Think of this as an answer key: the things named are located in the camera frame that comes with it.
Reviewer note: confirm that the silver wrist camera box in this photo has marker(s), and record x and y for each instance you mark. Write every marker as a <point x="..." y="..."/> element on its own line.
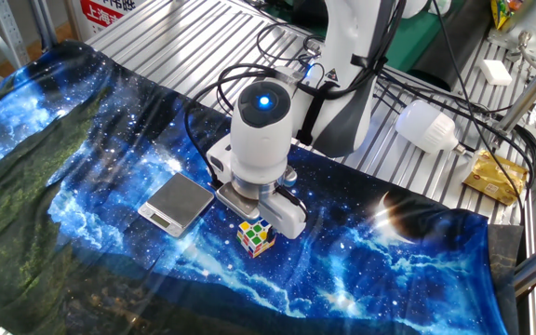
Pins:
<point x="237" y="200"/>

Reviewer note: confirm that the green mat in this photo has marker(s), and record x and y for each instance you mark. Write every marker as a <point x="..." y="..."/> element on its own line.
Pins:
<point x="417" y="37"/>

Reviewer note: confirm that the gold foil snack packet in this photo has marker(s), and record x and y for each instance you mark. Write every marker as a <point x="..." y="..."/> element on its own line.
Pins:
<point x="496" y="177"/>

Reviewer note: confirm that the aluminium frame post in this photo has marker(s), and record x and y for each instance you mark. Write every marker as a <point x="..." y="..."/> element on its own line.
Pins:
<point x="533" y="88"/>

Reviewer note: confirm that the small white rectangular block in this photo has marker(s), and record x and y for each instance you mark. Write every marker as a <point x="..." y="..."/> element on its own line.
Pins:
<point x="496" y="72"/>

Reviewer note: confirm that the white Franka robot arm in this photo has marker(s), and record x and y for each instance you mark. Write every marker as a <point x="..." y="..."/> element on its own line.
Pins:
<point x="258" y="149"/>

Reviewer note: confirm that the blue galaxy print cloth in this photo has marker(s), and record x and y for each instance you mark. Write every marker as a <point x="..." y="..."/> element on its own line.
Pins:
<point x="86" y="139"/>

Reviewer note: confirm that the silver digital pocket scale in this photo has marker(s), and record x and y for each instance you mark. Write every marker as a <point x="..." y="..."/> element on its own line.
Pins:
<point x="179" y="197"/>

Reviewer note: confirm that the white LED bulb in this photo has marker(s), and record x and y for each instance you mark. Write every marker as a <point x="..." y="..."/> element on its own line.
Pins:
<point x="424" y="125"/>

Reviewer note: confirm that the black rolled mat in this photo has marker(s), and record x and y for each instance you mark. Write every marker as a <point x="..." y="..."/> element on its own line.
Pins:
<point x="459" y="42"/>

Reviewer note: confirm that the red and white sign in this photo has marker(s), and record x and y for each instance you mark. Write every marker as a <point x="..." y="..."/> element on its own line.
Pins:
<point x="105" y="16"/>

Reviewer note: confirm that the colourful snack bag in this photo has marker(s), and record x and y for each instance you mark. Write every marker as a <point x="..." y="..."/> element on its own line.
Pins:
<point x="505" y="11"/>

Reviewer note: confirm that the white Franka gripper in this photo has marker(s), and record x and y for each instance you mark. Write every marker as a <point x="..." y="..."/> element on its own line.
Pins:
<point x="289" y="216"/>

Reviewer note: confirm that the multicolour Rubik's cube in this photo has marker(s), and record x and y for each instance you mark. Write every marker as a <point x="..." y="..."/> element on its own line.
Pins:
<point x="254" y="237"/>

